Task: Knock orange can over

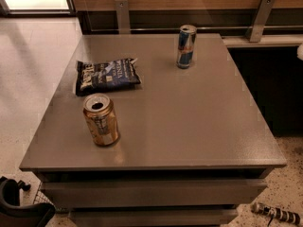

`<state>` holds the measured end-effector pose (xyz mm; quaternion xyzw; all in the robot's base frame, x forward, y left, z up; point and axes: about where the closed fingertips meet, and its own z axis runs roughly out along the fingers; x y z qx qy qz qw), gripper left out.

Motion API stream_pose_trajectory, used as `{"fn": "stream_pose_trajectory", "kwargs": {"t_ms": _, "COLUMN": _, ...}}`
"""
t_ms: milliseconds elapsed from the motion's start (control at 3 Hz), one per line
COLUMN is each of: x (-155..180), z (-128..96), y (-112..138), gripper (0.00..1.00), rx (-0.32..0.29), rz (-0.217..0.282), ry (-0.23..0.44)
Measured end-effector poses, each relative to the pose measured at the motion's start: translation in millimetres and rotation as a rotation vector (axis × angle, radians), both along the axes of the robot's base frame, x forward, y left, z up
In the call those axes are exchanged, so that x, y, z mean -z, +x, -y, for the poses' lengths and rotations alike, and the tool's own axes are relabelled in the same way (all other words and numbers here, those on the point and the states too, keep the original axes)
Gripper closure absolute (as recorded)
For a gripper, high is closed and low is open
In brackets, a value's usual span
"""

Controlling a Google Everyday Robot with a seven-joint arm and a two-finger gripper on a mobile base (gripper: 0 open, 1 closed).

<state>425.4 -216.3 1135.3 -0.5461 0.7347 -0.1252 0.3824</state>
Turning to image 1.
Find orange soda can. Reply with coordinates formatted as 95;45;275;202
83;94;119;147

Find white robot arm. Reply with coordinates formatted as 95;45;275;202
297;44;303;61

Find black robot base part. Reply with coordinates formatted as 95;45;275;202
0;177;55;227

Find blue Red Bull can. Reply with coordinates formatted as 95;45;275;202
177;25;197;69

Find grey drawer cabinet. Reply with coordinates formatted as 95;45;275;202
20;34;286;214

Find dark blue chip bag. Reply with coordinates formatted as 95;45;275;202
76;58;141;96

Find lower grey drawer front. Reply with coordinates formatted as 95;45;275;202
69;209;238;227

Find grey drawer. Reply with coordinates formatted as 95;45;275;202
69;209;238;227
42;179;266;208

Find upper grey drawer front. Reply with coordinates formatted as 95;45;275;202
42;179;266;208

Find left metal wall bracket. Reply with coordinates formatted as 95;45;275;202
115;0;131;34

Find metal wall bracket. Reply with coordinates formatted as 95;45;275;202
245;0;276;43
115;0;131;34

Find wire mesh basket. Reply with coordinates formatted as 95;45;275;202
33;184;52;204

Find right metal wall bracket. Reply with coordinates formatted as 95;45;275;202
245;0;276;43

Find black white striped cable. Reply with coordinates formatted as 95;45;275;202
250;201;303;227

